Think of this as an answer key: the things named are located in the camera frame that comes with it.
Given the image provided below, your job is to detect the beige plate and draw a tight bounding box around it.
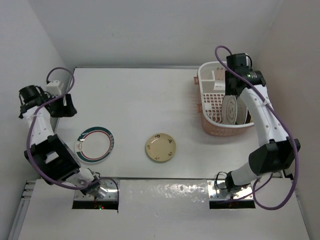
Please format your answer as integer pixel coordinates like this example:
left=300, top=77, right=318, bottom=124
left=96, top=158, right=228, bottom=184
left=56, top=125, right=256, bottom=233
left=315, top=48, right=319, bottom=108
left=145, top=133, right=177, bottom=163

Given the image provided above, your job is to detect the green red rimmed plate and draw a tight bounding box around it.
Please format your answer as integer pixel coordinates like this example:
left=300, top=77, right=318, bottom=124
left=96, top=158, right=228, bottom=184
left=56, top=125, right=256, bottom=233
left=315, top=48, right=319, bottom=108
left=74, top=126, right=115, bottom=164

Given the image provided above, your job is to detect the purple cable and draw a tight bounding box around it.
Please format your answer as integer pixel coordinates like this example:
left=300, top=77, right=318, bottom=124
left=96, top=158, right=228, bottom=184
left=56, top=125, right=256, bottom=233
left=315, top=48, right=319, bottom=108
left=214, top=45, right=300, bottom=210
left=26, top=66, right=120, bottom=201

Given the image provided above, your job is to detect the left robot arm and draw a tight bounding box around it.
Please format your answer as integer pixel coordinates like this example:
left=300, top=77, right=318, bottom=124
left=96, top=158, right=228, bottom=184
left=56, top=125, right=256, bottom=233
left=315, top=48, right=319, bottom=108
left=19, top=85, right=101, bottom=196

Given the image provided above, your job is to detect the left metal mounting bracket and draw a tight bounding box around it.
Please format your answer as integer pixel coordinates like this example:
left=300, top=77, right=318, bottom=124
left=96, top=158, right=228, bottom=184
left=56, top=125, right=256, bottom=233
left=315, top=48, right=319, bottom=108
left=73, top=179, right=120, bottom=202

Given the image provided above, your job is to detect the metal mounting bracket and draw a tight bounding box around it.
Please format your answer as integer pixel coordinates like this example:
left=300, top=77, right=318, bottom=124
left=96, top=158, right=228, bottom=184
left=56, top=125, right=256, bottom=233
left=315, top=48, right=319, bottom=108
left=207, top=179, right=253, bottom=202
left=73, top=179, right=120, bottom=202

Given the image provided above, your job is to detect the patterned white plate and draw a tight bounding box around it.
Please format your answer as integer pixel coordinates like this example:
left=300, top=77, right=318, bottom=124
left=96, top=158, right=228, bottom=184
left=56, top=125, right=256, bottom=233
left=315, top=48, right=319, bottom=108
left=221, top=95, right=238, bottom=125

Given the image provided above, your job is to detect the dark rimmed plate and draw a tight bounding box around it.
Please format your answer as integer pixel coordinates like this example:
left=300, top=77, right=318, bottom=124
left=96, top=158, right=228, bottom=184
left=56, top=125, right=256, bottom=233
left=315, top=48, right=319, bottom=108
left=236, top=97, right=248, bottom=125

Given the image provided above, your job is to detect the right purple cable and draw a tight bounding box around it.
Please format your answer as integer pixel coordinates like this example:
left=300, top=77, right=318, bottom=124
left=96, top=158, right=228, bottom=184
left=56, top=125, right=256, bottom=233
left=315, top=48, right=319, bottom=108
left=214, top=45, right=300, bottom=210

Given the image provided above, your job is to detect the white pink dish rack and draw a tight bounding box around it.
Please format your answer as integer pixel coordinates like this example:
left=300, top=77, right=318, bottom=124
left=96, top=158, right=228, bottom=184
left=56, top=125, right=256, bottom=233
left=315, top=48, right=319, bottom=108
left=194, top=61, right=254, bottom=137

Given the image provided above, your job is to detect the brown plate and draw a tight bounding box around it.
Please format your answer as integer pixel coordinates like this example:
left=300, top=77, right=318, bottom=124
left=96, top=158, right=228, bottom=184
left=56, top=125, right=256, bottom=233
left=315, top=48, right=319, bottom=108
left=245, top=110, right=252, bottom=124

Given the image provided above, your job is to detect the right metal mounting bracket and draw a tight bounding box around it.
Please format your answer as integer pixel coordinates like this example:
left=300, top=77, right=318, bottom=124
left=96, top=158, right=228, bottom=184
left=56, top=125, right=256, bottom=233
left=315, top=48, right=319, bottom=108
left=207, top=179, right=253, bottom=202

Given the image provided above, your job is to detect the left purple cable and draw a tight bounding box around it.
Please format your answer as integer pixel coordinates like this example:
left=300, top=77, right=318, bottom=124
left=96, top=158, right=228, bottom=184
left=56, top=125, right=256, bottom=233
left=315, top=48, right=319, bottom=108
left=26, top=66, right=120, bottom=201

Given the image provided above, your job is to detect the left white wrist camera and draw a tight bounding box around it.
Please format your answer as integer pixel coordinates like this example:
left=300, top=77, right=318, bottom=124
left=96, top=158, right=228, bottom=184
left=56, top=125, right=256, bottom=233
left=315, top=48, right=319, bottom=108
left=45, top=80, right=64, bottom=97

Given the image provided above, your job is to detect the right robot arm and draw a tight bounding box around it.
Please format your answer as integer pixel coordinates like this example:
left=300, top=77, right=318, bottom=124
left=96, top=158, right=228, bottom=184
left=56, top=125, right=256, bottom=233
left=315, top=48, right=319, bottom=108
left=225, top=53, right=295, bottom=192

